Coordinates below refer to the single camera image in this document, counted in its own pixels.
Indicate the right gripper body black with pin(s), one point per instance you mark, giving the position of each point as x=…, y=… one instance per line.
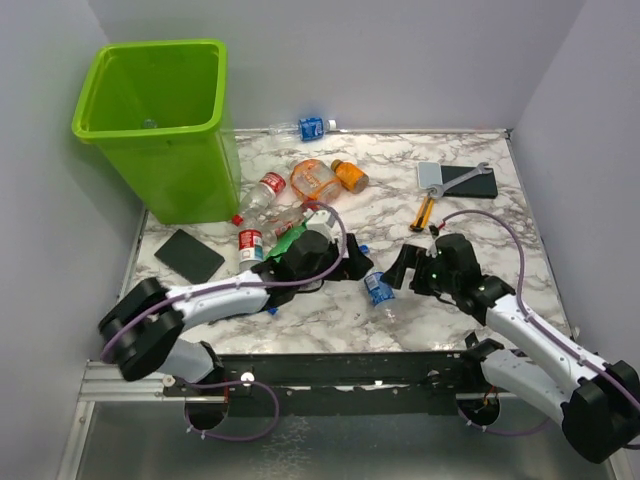
x=430, y=278

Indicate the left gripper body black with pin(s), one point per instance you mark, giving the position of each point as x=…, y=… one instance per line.
x=329, y=262

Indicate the green plastic bottle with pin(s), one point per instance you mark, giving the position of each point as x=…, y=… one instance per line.
x=286, y=240

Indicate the blue label bottle front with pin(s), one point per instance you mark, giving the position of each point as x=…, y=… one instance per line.
x=381, y=295

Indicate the blue label bottle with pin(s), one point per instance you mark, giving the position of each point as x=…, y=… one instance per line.
x=381, y=295
x=304, y=130

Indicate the crushed orange label bottle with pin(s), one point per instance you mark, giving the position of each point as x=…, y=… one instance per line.
x=313, y=180

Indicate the orange juice bottle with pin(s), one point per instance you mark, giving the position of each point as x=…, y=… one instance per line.
x=352, y=177

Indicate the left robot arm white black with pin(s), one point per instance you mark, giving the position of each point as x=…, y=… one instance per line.
x=142, y=333

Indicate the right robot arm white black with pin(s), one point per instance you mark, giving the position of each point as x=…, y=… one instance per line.
x=595, y=402

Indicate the green plastic bin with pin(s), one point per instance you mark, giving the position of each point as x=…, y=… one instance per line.
x=187, y=170

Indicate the yellow black utility knife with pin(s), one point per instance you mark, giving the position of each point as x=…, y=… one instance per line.
x=422, y=217

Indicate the small red label bottle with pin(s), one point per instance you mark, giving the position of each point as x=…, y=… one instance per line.
x=278, y=225

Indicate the red white label bottle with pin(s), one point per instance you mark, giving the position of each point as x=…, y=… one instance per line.
x=250, y=248

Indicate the silver wrench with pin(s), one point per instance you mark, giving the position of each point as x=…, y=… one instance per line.
x=437, y=191

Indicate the red label clear bottle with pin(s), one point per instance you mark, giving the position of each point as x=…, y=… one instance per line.
x=260, y=197

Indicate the grey rectangular plate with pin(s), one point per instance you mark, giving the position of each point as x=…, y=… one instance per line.
x=428, y=174

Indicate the black foam block right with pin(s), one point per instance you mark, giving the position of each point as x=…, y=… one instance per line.
x=480, y=187

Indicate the black foam block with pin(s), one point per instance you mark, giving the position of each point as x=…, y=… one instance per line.
x=189, y=257
x=480, y=187

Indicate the black foam block left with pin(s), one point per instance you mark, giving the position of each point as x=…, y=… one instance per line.
x=189, y=257

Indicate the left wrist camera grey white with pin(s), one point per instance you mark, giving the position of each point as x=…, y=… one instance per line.
x=321, y=221

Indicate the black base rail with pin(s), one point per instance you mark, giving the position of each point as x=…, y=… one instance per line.
x=346, y=384

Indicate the blue label bottle by wall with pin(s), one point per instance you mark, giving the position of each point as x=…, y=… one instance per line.
x=304, y=130

